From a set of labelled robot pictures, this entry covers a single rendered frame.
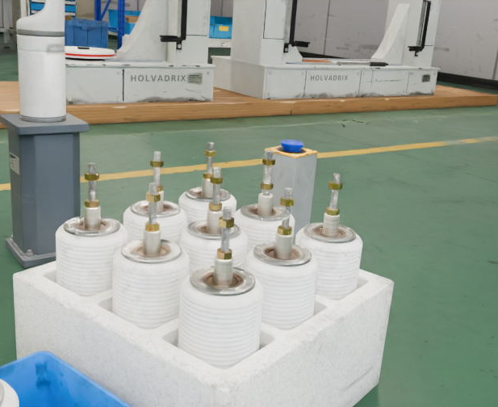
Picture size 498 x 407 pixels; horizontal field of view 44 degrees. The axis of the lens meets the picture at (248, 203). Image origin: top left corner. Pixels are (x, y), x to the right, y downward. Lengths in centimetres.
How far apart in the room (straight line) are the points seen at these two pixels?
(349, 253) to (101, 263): 34
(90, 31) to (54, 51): 412
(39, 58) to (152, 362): 76
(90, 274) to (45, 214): 53
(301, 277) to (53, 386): 34
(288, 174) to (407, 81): 324
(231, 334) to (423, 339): 57
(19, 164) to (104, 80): 169
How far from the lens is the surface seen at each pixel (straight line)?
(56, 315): 84
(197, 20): 325
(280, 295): 76
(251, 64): 354
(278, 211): 95
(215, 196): 84
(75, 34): 538
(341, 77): 383
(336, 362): 85
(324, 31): 793
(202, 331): 69
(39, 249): 138
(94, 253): 82
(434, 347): 117
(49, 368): 83
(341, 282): 87
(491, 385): 110
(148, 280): 74
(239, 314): 67
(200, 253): 82
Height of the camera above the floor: 55
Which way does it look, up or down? 18 degrees down
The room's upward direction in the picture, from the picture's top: 4 degrees clockwise
